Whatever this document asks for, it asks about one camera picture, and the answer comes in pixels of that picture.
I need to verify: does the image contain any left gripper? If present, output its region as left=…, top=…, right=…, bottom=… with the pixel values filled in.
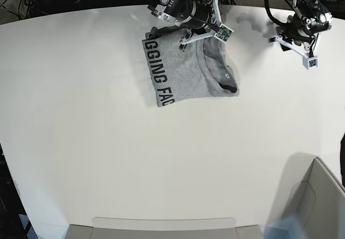
left=268, top=20, right=321, bottom=59

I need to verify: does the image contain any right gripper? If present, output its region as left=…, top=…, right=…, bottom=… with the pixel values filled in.
left=177, top=0, right=223, bottom=50

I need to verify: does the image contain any grey T-shirt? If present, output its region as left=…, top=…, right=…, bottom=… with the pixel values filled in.
left=142, top=26, right=239, bottom=107

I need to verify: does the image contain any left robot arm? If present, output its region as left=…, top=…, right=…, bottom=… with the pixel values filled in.
left=264, top=0, right=332, bottom=68

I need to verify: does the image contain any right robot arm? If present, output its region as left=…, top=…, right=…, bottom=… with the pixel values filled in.
left=145, top=0, right=233, bottom=49

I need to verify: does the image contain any black power strip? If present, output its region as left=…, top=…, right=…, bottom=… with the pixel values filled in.
left=33, top=0, right=81, bottom=6

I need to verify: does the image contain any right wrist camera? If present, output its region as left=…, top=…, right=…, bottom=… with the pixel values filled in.
left=214, top=25, right=234, bottom=43

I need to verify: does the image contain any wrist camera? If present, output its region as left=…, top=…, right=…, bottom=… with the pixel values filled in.
left=303, top=57, right=319, bottom=69
left=214, top=25, right=234, bottom=43

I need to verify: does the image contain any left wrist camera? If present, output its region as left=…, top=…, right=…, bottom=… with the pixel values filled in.
left=303, top=57, right=319, bottom=69

